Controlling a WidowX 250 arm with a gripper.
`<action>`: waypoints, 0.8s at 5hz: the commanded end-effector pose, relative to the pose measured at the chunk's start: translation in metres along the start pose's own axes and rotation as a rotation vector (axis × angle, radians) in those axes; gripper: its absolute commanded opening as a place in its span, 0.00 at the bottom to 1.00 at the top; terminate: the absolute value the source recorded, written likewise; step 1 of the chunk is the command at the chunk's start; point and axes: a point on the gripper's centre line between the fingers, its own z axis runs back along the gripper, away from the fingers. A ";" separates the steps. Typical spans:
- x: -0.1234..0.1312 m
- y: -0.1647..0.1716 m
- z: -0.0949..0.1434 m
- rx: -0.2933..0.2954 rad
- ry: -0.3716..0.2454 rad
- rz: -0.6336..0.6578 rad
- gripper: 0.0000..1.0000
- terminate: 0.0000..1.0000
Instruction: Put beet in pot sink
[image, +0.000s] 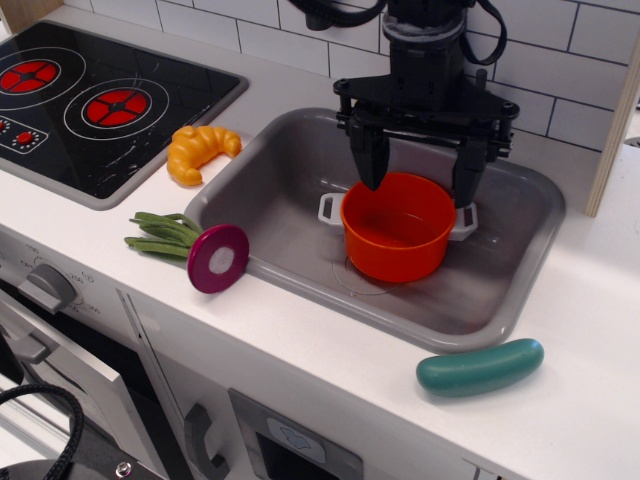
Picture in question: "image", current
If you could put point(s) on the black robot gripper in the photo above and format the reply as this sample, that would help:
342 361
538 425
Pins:
426 97

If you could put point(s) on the purple toy beet green leaves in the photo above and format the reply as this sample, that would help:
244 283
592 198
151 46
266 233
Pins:
215 257

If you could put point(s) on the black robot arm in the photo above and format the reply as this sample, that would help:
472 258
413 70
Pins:
433 13

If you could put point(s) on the grey toy sink basin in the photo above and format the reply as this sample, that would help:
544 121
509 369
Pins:
274 191

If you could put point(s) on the dark grey toy faucet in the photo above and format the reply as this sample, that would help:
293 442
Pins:
481 79

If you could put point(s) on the light wooden side panel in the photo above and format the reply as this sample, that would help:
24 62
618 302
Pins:
627 100

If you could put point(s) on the teal toy cucumber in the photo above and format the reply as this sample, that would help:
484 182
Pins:
482 371

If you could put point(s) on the yellow toy croissant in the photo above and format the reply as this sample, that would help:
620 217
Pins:
192 147

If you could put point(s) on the black toy stove top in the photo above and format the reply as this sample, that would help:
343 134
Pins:
90 118

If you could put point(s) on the grey oven knob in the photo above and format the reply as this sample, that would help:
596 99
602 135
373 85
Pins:
48 288

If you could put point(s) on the orange toy pot white handles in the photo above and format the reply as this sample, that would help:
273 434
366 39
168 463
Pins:
399 232

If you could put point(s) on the grey dishwasher door handle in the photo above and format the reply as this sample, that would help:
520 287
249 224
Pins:
197 423

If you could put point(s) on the grey oven door handle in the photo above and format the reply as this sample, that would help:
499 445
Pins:
28 344

